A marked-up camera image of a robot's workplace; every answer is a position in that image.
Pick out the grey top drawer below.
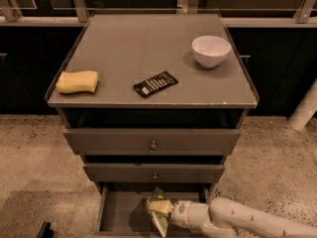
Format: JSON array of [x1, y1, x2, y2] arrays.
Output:
[[63, 128, 241, 156]]

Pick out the grey middle drawer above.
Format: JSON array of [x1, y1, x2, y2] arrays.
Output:
[[83, 164, 225, 183]]

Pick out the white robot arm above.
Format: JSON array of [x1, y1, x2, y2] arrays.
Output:
[[147, 197, 317, 238]]

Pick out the white ceramic bowl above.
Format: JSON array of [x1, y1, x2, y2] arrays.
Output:
[[191, 36, 232, 68]]

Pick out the metal railing frame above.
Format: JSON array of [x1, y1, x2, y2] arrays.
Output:
[[0, 0, 317, 28]]

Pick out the yellow sponge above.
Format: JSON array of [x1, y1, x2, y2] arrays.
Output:
[[55, 70, 98, 94]]

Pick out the white post at right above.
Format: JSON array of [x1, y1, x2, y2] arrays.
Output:
[[289, 78, 317, 131]]

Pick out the black snack bar wrapper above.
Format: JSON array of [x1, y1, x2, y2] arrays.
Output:
[[133, 70, 178, 98]]

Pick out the green jalapeno chip bag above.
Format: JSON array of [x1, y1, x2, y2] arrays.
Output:
[[146, 186, 171, 238]]

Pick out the black object on floor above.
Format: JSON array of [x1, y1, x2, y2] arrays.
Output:
[[37, 222, 53, 238]]

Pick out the grey drawer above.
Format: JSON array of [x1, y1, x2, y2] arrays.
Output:
[[63, 128, 241, 156], [95, 183, 210, 238], [83, 164, 225, 183]]

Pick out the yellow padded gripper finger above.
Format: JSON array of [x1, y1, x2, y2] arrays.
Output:
[[149, 200, 173, 216]]

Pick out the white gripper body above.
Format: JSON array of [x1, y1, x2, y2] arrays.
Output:
[[169, 200, 211, 230]]

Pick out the grey bottom drawer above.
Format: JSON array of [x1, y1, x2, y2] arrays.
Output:
[[95, 183, 210, 238]]

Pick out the grey drawer cabinet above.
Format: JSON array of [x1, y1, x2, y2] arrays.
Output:
[[46, 14, 259, 192]]

